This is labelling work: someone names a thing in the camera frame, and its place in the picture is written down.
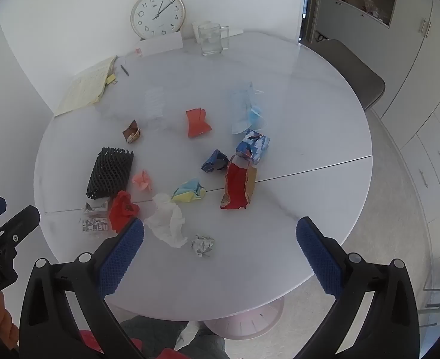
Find blue face mask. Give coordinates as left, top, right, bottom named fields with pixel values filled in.
left=230, top=81, right=267, bottom=134

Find red torn carton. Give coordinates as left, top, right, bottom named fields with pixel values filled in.
left=220, top=155, right=259, bottom=210

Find black foam net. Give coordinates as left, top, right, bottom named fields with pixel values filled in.
left=86, top=147, right=135, bottom=200

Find grey paper ball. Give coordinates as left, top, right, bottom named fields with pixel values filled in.
left=191, top=234, right=215, bottom=258

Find red paper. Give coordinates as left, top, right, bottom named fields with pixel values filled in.
left=186, top=108, right=212, bottom=138
left=109, top=191, right=140, bottom=233

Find open notebook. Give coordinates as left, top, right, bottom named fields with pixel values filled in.
left=54, top=56, right=118, bottom=117

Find white drawer cabinet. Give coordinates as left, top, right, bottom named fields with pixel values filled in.
left=371, top=88, right=440, bottom=225

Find red bin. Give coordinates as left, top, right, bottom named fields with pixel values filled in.
left=79, top=329, right=183, bottom=359

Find clear plastic bag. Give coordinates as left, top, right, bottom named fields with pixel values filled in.
left=362, top=0, right=383, bottom=17

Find round white wall clock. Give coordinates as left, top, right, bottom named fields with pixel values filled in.
left=130, top=0, right=186, bottom=41

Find person's left hand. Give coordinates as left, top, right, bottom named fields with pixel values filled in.
left=0, top=292, right=21, bottom=350

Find blue wrapper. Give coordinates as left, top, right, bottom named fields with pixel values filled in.
left=201, top=150, right=229, bottom=173

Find white cup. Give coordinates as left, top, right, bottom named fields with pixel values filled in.
left=191, top=20, right=213, bottom=43

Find metal floor frame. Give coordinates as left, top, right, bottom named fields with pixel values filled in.
left=416, top=288, right=440, bottom=328

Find white card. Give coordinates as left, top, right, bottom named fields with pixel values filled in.
left=135, top=32, right=184, bottom=57

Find grey chair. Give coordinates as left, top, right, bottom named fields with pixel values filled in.
left=310, top=39, right=386, bottom=112

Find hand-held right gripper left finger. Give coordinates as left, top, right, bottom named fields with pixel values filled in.
left=19, top=217, right=146, bottom=359

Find person's grey trousers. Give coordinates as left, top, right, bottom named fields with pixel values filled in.
left=121, top=316, right=228, bottom=359

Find clear printed wrapper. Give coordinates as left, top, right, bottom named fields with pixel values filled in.
left=81, top=217, right=110, bottom=232

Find blue printed small box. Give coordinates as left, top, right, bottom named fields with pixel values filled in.
left=236, top=129, right=271, bottom=165

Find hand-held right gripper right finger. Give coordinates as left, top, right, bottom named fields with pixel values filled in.
left=296, top=216, right=420, bottom=359

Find clear glass mug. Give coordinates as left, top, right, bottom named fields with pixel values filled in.
left=198, top=23, right=230, bottom=57

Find pink paper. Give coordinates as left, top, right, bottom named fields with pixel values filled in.
left=131, top=170, right=154, bottom=191

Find brown wrapper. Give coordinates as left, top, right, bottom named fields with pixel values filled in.
left=122, top=120, right=142, bottom=144

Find white tissue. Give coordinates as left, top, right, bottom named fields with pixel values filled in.
left=144, top=193, right=188, bottom=248

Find table pedestal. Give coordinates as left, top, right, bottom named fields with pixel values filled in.
left=205, top=299, right=284, bottom=340

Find white tall cabinet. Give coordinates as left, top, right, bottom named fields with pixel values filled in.
left=306, top=0, right=440, bottom=120

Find yellow blue paper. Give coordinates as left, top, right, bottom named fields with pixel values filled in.
left=171, top=179, right=207, bottom=203

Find clear plastic wrapper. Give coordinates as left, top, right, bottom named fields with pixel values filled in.
left=143, top=86, right=168, bottom=124

